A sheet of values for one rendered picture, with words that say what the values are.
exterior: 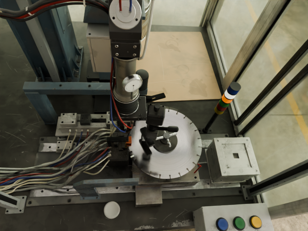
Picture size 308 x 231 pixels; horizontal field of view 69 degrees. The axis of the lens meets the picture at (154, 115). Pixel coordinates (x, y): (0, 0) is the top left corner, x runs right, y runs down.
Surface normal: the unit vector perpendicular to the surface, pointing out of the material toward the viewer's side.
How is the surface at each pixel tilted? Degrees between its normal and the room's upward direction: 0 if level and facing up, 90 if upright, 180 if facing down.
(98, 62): 90
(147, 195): 0
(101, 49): 90
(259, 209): 0
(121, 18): 45
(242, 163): 0
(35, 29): 90
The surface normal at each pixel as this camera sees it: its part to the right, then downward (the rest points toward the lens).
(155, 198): 0.11, -0.50
